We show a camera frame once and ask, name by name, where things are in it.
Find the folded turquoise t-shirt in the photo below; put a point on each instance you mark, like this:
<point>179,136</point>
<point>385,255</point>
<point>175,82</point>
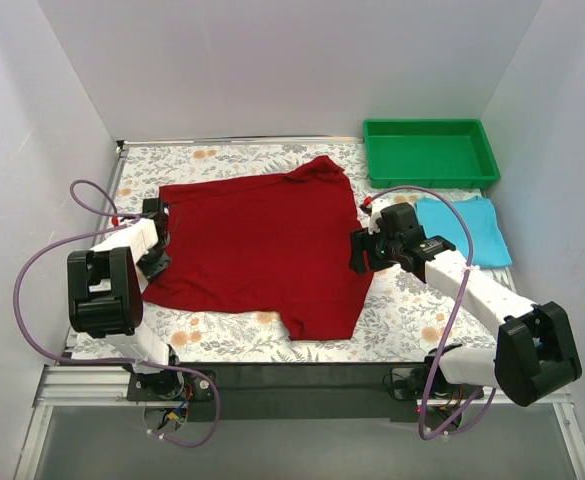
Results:
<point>479,215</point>

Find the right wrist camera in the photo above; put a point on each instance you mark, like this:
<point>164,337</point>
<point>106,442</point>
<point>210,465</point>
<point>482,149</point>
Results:
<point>373,208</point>

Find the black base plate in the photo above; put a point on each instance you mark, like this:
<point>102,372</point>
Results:
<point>316,391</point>

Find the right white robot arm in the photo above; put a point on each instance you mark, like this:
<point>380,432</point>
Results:
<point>535,352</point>

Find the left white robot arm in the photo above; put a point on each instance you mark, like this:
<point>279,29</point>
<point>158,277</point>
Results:
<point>106,283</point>

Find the red t-shirt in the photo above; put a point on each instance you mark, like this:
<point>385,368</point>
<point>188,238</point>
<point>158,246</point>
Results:
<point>267,243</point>

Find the green plastic tray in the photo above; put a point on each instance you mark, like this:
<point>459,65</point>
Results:
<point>431,153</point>

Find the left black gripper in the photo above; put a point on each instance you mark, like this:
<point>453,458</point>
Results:
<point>157,262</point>

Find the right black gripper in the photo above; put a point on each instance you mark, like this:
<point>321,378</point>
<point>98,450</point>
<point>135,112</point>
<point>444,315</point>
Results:
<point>360,250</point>

